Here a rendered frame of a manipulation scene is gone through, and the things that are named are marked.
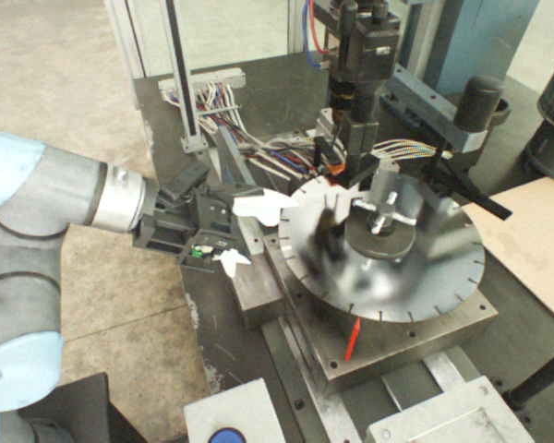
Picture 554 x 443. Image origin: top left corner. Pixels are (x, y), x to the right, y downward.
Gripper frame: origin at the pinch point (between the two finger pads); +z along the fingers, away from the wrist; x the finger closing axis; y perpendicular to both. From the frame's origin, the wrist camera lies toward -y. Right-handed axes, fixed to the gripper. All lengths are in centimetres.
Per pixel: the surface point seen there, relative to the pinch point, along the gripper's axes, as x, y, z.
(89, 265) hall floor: -121, -85, -2
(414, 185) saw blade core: 12.4, -8.9, 26.6
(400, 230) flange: 8.9, 1.6, 19.3
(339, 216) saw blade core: 3.5, -4.5, 13.2
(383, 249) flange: 6.4, 4.7, 15.8
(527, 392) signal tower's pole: 4.2, 25.7, 38.7
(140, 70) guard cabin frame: -33, -109, -9
